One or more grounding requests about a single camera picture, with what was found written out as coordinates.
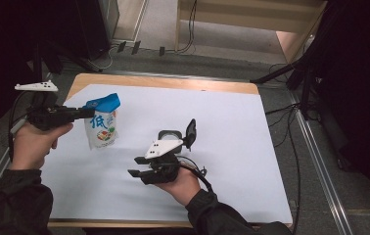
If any person's right hand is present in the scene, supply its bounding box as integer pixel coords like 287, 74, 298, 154
155, 165, 202, 208

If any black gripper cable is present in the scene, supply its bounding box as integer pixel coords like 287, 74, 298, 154
176, 156, 214, 194
7, 91, 35, 163

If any black tripod stand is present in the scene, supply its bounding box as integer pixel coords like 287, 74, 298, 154
250, 48, 324, 120

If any black metal stand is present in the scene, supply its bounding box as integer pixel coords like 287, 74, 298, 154
30, 38, 103, 104

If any person's left hand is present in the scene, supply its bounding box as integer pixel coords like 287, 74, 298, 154
10, 121, 74, 171

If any black hanging cable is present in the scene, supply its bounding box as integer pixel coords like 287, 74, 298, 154
176, 0, 198, 54

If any light wooden shelf frame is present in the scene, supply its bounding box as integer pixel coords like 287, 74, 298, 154
174, 0, 328, 65

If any clear jar with black lid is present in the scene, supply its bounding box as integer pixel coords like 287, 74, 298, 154
157, 118, 197, 155

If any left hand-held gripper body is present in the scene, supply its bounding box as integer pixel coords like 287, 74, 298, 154
14, 80, 88, 131

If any white table mat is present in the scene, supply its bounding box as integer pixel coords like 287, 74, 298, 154
40, 83, 294, 224

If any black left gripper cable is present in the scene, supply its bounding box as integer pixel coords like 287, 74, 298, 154
7, 91, 35, 163

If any wooden table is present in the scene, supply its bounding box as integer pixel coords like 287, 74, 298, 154
47, 72, 294, 228

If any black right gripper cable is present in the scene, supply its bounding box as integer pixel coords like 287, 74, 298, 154
176, 156, 214, 194

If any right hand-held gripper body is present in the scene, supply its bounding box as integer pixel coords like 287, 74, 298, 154
140, 139, 185, 185

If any blue and white milk pouch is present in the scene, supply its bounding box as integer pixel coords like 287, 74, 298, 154
82, 92, 122, 151

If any black floor cable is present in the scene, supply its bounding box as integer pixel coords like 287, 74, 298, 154
265, 102, 303, 235

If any dark cabinet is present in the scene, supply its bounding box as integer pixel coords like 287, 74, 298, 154
74, 0, 120, 60

